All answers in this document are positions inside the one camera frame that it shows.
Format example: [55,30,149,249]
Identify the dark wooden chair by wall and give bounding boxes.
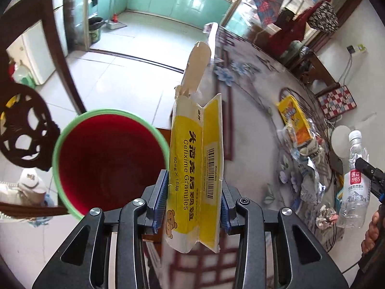
[287,50,341,97]

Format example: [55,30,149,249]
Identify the red mop with dustpan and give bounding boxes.
[106,0,126,31]

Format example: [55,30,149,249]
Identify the white refrigerator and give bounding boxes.
[6,21,56,85]

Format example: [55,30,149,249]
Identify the brown red paper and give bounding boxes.
[315,205,339,230]

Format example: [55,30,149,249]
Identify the yellow white medicine box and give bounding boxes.
[164,42,224,253]

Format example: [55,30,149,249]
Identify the black white patterned bag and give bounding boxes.
[307,1,339,33]

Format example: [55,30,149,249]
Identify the person's right hand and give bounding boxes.
[361,211,380,255]

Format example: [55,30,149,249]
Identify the red bin with green rim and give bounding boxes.
[51,109,170,220]

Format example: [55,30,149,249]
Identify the clear plastic water bottle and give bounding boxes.
[337,130,371,228]

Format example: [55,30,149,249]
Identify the plastic wrapper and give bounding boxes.
[298,157,326,205]

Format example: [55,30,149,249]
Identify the floral patterned tablecloth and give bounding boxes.
[146,23,344,288]

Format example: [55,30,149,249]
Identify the yellow juice carton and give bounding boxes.
[277,95,313,147]

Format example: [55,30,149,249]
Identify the dark carved wooden chair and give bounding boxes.
[0,0,88,217]

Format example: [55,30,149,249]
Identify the dark red hanging garment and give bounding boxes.
[266,1,322,59]

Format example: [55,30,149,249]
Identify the black kitchen trash bin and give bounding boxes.
[88,16,104,44]

